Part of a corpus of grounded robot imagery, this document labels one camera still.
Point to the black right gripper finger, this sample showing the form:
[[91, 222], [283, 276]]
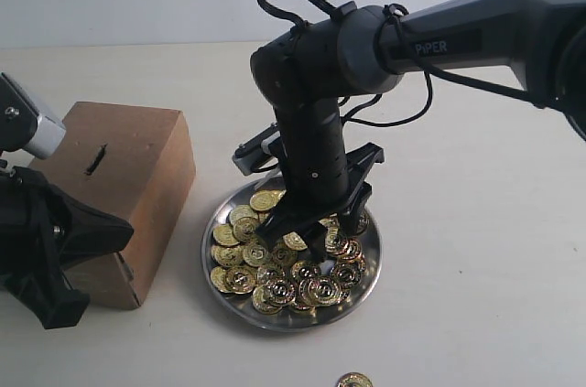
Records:
[[314, 236], [354, 220]]

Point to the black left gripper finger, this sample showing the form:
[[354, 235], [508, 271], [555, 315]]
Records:
[[46, 294], [87, 233]]

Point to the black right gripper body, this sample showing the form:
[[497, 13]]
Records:
[[321, 177]]

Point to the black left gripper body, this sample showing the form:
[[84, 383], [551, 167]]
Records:
[[33, 225]]

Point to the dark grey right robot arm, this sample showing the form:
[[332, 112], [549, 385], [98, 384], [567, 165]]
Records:
[[529, 50]]

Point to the pile of gold coins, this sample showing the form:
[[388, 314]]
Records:
[[283, 276]]

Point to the brown cardboard slotted box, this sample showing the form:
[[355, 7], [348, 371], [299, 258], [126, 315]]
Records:
[[137, 164]]

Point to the round silver metal tray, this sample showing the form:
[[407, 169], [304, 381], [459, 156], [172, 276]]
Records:
[[288, 321]]

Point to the stray gold coin on table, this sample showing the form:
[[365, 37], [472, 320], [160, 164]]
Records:
[[354, 379]]

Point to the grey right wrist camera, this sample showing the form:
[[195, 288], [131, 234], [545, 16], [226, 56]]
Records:
[[251, 156]]

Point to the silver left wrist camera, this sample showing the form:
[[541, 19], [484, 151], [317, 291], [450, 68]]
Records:
[[27, 123]]

